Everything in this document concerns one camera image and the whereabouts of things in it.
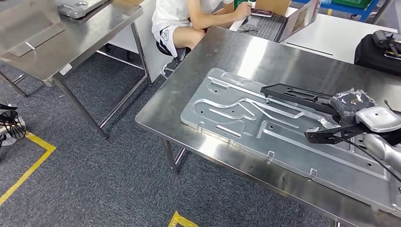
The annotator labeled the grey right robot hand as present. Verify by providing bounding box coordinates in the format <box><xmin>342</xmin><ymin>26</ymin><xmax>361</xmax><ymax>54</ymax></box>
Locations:
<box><xmin>329</xmin><ymin>88</ymin><xmax>377</xmax><ymax>125</ymax></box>

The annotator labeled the black plastic panel part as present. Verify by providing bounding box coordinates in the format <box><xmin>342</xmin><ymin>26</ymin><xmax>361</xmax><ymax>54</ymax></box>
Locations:
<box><xmin>261</xmin><ymin>83</ymin><xmax>340</xmax><ymax>116</ymax></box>

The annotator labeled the stainless steel workbench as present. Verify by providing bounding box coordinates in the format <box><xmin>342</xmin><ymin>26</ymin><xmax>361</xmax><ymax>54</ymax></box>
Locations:
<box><xmin>134</xmin><ymin>26</ymin><xmax>401</xmax><ymax>227</ymax></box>

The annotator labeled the black bag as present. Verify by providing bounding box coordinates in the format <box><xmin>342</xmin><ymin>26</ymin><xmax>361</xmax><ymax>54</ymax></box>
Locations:
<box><xmin>354</xmin><ymin>29</ymin><xmax>401</xmax><ymax>76</ymax></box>

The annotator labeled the white desk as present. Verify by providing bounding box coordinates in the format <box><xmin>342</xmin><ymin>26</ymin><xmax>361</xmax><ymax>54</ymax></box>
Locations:
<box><xmin>230</xmin><ymin>6</ymin><xmax>399</xmax><ymax>65</ymax></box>

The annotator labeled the black handheld device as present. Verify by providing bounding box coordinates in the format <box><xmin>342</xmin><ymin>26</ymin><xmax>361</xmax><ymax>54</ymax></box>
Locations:
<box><xmin>372</xmin><ymin>29</ymin><xmax>401</xmax><ymax>60</ymax></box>

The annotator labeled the blue metal cart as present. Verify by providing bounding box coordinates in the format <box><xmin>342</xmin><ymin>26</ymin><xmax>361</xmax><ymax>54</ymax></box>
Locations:
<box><xmin>291</xmin><ymin>0</ymin><xmax>394</xmax><ymax>23</ymax></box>

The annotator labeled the green plastic bin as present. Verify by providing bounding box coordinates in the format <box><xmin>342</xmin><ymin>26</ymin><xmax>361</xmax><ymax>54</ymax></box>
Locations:
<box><xmin>332</xmin><ymin>0</ymin><xmax>374</xmax><ymax>9</ymax></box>

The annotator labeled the open grey laptop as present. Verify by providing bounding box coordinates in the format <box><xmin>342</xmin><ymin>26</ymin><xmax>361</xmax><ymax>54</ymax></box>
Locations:
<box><xmin>241</xmin><ymin>0</ymin><xmax>321</xmax><ymax>44</ymax></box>

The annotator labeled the stamped aluminium sheet panel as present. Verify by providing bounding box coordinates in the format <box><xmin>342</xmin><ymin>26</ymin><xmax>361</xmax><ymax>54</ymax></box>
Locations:
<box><xmin>180</xmin><ymin>67</ymin><xmax>401</xmax><ymax>217</ymax></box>

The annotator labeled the brown cardboard box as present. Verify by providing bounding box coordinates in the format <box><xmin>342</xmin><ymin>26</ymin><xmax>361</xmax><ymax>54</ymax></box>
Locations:
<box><xmin>255</xmin><ymin>0</ymin><xmax>292</xmax><ymax>17</ymax></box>

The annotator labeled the dark red phone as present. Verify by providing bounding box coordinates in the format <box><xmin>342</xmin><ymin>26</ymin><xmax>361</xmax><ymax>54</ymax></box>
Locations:
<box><xmin>250</xmin><ymin>8</ymin><xmax>274</xmax><ymax>18</ymax></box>

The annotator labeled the black round stool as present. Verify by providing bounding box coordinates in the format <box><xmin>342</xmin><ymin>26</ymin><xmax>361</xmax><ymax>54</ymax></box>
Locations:
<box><xmin>156</xmin><ymin>41</ymin><xmax>192</xmax><ymax>79</ymax></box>

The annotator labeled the person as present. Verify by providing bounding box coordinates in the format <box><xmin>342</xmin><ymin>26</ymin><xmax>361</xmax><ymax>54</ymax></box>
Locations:
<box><xmin>151</xmin><ymin>0</ymin><xmax>261</xmax><ymax>59</ymax></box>

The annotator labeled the white partition panel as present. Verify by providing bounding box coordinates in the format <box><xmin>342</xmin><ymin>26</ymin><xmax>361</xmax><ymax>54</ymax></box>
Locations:
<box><xmin>108</xmin><ymin>0</ymin><xmax>176</xmax><ymax>84</ymax></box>

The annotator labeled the stainless steel table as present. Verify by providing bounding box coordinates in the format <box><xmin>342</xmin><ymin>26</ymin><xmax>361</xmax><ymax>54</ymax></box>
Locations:
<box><xmin>0</xmin><ymin>0</ymin><xmax>153</xmax><ymax>140</ymax></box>

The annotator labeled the grey metal tray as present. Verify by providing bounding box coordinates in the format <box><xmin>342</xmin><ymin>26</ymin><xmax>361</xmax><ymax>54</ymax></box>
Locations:
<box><xmin>57</xmin><ymin>0</ymin><xmax>109</xmax><ymax>19</ymax></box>

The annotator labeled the folded steel sheet piece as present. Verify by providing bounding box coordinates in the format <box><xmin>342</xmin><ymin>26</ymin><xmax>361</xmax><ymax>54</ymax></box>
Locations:
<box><xmin>0</xmin><ymin>0</ymin><xmax>66</xmax><ymax>58</ymax></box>

